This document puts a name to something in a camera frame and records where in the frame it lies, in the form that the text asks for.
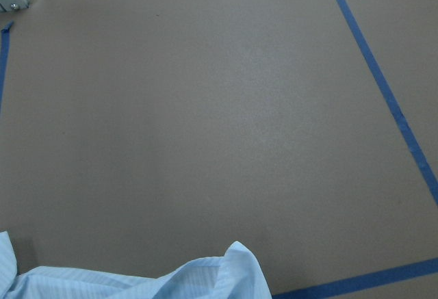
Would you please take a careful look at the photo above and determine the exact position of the light blue button shirt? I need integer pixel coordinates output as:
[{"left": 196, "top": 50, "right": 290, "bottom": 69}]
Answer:
[{"left": 1, "top": 231, "right": 272, "bottom": 298}]

